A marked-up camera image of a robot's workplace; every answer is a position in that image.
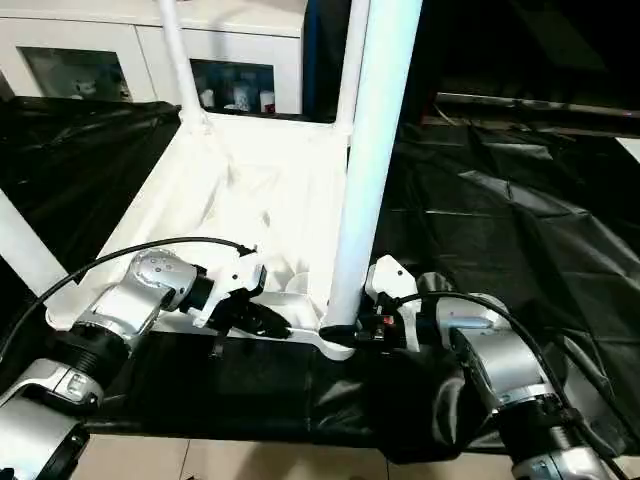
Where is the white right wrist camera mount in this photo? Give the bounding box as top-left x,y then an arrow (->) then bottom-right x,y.
364,255 -> 422,353

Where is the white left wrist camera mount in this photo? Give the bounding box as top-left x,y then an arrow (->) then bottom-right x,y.
192,248 -> 268,331

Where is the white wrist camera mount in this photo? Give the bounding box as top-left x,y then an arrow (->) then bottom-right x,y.
192,248 -> 268,331
364,255 -> 422,353

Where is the white cabinet with glass doors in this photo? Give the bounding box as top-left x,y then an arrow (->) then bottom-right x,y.
0,0 -> 307,115

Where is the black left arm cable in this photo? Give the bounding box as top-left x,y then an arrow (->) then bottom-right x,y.
0,236 -> 258,361

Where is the black metal bar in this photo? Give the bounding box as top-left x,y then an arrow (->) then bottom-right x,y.
434,90 -> 640,117

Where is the white plastic table top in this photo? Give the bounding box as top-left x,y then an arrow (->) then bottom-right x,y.
45,110 -> 358,361

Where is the white plastic table leg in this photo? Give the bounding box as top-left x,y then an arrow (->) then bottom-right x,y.
156,0 -> 213,129
320,0 -> 426,346
333,0 -> 372,137
0,186 -> 71,301

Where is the black mat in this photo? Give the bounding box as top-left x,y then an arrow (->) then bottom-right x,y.
0,95 -> 640,463

